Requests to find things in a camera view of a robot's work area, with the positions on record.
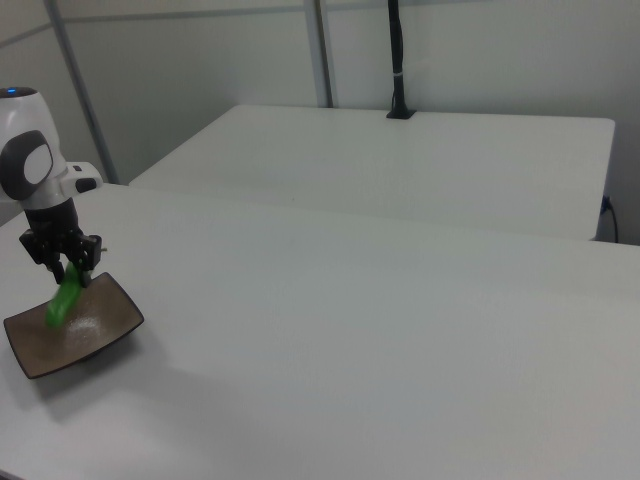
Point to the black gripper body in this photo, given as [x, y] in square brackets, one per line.
[52, 235]

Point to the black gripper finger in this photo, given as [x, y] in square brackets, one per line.
[56, 270]
[85, 276]

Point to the green chili pepper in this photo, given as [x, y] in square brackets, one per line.
[62, 300]

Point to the brown square ceramic plate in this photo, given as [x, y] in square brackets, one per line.
[95, 330]

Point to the white neighbouring table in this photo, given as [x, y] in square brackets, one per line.
[400, 165]

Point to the grey slanted partition post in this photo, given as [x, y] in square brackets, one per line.
[80, 95]

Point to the grey vertical partition post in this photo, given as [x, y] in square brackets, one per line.
[320, 50]

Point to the black camera pole with base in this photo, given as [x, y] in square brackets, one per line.
[398, 60]

